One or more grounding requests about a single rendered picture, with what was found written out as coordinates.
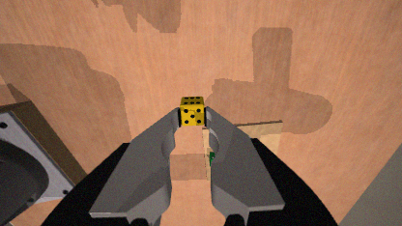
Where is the green die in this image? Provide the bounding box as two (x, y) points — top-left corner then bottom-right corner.
(209, 153), (215, 167)

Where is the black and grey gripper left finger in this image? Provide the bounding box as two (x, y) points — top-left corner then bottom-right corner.
(41, 107), (182, 226)

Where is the tan square mat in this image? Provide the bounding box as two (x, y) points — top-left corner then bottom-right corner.
(202, 122), (283, 183)

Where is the yellow die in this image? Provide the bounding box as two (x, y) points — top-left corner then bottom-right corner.
(180, 97), (205, 126)

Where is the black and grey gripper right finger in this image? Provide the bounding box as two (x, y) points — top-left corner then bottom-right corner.
(204, 106), (338, 226)

